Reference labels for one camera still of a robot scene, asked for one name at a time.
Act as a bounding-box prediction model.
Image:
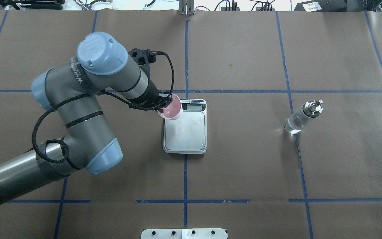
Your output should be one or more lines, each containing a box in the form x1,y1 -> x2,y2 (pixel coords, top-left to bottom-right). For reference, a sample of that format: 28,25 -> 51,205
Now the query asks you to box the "aluminium frame post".
178,0 -> 195,16

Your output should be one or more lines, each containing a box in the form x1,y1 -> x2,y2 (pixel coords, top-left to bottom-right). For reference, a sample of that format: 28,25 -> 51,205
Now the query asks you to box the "white camera stand pole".
141,228 -> 228,239

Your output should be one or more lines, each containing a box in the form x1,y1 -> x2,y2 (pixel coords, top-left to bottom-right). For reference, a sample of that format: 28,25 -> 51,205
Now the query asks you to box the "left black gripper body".
129,87 -> 173,112

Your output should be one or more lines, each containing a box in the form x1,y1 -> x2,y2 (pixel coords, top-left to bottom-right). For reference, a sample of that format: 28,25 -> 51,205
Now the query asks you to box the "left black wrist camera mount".
128,48 -> 158,66

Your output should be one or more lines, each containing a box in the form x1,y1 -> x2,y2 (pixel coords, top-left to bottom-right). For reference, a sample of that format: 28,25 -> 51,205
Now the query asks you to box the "black box with white label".
293,0 -> 348,12

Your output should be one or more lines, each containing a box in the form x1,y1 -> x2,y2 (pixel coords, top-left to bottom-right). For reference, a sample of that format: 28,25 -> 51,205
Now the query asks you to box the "clear glass sauce bottle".
284,99 -> 324,134

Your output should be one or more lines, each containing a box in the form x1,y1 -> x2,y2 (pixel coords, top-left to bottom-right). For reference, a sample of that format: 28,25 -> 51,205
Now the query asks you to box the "left black camera cable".
32,50 -> 175,164

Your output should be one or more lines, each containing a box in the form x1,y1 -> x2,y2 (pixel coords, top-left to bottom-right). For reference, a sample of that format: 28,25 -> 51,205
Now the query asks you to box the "silver digital kitchen scale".
163,99 -> 207,154

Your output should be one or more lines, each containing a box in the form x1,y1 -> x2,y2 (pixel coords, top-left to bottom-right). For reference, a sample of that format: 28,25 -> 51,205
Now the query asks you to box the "pink plastic cup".
157,94 -> 183,120

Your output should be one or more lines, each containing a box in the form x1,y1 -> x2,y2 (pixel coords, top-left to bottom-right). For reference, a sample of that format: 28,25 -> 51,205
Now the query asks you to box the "black folded tripod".
0,0 -> 65,10

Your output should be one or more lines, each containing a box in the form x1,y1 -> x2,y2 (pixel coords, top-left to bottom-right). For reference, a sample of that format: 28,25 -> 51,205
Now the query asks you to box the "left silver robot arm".
0,32 -> 172,205

